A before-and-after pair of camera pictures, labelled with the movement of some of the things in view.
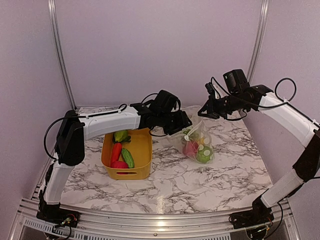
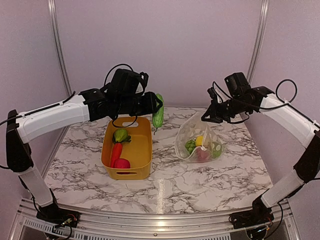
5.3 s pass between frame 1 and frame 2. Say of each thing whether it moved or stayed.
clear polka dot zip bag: moved
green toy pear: stayed
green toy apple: moved
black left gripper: moved
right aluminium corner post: stayed
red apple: moved
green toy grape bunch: moved
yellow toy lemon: stayed
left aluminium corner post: stayed
